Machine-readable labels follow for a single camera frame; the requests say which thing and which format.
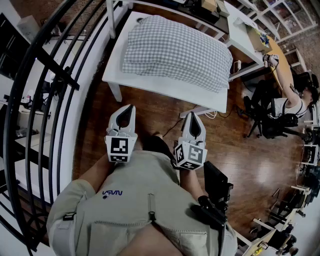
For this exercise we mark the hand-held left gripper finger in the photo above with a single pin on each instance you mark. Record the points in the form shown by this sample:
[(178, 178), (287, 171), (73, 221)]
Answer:
[(132, 125), (114, 120)]

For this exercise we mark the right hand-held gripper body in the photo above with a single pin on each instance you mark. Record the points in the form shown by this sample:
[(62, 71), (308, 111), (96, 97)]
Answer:
[(193, 153)]

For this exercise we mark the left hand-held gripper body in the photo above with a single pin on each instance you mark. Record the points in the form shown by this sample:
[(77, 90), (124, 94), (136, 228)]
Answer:
[(120, 147)]

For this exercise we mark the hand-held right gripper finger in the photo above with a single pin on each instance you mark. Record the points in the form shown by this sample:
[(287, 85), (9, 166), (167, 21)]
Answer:
[(201, 133), (186, 132)]

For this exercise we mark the grey checked pillowcase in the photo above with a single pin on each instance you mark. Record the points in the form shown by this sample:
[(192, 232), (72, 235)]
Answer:
[(175, 50)]

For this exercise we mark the person's left forearm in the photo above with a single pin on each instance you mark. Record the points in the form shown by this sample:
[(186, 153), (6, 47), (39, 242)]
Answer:
[(97, 167)]

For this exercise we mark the person's right forearm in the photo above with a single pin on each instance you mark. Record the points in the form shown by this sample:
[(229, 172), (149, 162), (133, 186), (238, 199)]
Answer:
[(190, 182)]

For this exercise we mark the black shorts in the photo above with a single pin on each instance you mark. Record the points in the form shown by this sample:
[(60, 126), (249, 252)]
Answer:
[(155, 145)]

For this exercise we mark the white work table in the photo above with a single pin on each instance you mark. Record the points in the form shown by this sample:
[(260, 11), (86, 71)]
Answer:
[(175, 96)]

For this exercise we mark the black metal railing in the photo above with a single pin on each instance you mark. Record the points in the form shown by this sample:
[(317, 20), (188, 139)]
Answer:
[(67, 81)]

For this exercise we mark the white power strip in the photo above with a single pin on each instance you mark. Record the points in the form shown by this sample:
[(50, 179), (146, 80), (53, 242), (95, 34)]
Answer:
[(237, 65)]

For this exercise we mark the white desk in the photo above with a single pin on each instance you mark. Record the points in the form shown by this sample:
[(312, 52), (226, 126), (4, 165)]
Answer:
[(237, 35)]

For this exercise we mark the round wooden table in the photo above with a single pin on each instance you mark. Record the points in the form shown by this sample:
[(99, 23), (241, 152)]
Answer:
[(282, 65)]

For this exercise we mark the open cardboard box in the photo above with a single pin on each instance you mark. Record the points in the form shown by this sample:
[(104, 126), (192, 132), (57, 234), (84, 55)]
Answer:
[(257, 40)]

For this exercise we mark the wooden-top white workbench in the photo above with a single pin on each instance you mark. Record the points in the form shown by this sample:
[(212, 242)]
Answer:
[(262, 240)]

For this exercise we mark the black headrest office chair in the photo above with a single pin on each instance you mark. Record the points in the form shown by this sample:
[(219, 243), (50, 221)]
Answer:
[(307, 78)]

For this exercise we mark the white shelf rack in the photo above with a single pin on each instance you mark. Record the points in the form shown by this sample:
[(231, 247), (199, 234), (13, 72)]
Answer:
[(287, 15)]

